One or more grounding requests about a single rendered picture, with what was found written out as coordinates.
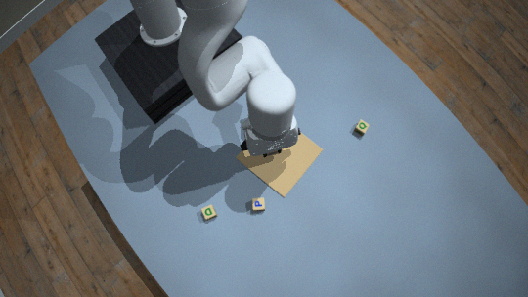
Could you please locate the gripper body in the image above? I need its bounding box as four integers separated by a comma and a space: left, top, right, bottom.
244, 116, 298, 156

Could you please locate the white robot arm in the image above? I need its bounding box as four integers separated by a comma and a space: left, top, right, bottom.
130, 0, 296, 142

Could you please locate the tan flat mat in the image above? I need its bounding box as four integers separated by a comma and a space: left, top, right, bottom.
236, 133, 323, 197

